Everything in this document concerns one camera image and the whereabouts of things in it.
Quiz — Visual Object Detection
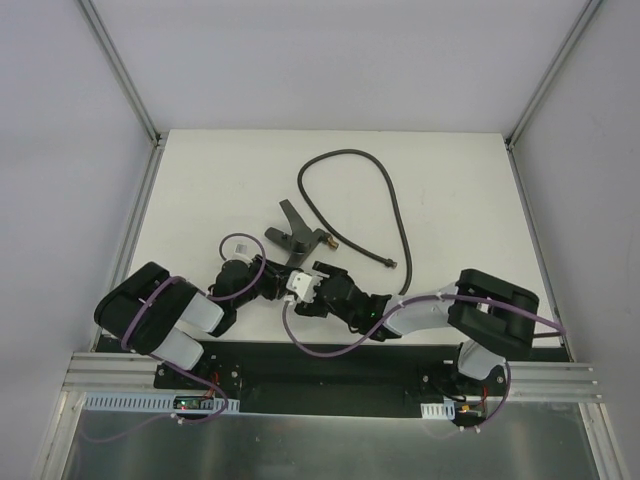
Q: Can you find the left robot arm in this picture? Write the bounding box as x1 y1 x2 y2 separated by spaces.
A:
94 255 296 389

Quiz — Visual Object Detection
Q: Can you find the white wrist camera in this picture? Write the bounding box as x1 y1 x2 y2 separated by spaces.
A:
232 243 251 263
286 270 322 304

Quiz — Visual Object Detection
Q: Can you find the left white cable duct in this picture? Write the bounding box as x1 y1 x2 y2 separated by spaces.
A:
84 393 240 415

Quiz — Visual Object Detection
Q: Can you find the white cable duct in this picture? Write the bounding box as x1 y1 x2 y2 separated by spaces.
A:
420 398 488 421
84 393 240 415

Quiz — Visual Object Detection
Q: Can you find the right white cable duct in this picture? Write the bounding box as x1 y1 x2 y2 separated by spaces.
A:
420 398 488 421

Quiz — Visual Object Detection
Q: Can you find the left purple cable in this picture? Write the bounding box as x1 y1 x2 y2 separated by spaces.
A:
79 233 266 444

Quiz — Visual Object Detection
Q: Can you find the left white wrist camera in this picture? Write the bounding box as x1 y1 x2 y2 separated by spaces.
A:
232 243 251 263

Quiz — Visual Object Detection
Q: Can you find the black corrugated shower hose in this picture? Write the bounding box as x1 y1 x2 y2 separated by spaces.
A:
296 147 412 296

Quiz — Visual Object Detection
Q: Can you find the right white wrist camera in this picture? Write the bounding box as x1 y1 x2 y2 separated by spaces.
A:
286 270 322 304

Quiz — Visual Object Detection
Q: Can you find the left aluminium frame post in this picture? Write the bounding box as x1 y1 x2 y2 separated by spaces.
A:
75 0 162 146

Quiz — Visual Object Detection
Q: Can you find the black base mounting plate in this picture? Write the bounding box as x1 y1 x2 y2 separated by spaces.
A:
152 341 508 419

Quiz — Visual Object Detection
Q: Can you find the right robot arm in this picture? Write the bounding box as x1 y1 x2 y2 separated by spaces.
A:
286 265 539 395

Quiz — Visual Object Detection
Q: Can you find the right aluminium frame post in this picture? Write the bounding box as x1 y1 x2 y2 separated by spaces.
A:
505 0 606 151

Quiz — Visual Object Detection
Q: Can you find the front aluminium rail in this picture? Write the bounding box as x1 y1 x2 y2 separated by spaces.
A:
61 352 604 403

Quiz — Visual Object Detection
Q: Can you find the aluminium frame post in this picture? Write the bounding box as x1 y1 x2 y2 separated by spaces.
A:
505 0 606 151
75 0 162 146

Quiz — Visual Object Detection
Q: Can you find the dark grey faucet mixer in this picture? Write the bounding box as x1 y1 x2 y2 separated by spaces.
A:
264 199 339 267

